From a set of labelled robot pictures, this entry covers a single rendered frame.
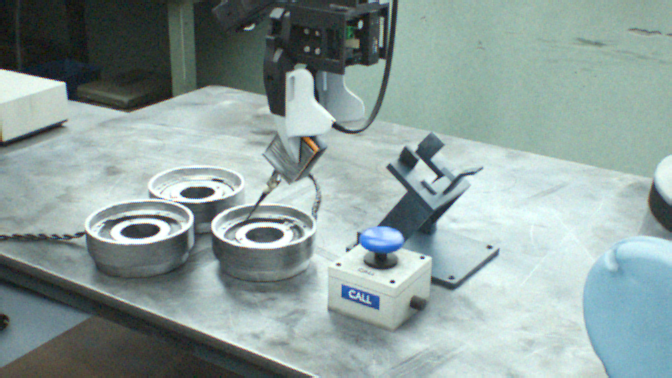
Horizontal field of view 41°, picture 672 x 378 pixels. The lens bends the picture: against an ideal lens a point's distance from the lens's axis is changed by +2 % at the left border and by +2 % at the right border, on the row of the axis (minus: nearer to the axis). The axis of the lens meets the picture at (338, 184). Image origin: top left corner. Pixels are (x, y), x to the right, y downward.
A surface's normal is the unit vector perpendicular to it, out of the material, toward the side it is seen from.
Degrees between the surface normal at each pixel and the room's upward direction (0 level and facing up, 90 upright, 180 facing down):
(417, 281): 90
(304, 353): 0
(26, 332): 0
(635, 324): 97
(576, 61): 90
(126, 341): 0
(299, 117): 87
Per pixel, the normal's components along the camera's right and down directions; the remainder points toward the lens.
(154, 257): 0.43, 0.36
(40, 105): 0.88, 0.20
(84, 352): 0.02, -0.92
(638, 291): -0.82, 0.32
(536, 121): -0.54, 0.31
